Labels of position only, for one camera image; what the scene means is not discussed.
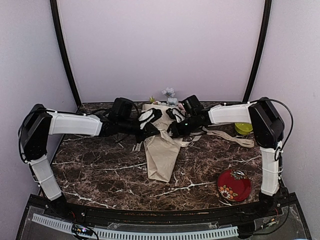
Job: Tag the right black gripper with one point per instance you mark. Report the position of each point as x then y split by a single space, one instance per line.
176 130

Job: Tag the white slotted cable duct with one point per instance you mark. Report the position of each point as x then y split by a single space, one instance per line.
133 232

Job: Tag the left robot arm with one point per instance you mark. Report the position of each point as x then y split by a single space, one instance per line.
41 123

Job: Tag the red floral plate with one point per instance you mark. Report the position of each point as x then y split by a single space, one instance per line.
234 185

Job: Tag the right black frame post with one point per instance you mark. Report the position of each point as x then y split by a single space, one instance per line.
259 50

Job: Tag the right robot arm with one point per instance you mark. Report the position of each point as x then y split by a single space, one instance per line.
268 129

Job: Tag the black frame post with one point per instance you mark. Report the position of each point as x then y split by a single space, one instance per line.
259 50
63 51

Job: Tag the pink fake rose stem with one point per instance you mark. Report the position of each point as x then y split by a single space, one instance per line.
181 107

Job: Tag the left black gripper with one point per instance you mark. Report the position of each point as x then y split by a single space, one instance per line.
149 130

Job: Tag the left black frame post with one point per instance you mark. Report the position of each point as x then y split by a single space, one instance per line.
63 51

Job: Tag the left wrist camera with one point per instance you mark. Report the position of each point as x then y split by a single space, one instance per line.
149 116

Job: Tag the beige wrapping paper sheet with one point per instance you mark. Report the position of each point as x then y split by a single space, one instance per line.
161 150

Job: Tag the black front table rail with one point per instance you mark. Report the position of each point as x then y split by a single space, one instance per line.
242 214

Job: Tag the blue fake flower stem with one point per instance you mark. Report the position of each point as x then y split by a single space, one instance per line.
169 93

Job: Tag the yellow-green cup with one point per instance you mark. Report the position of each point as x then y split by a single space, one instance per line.
243 128

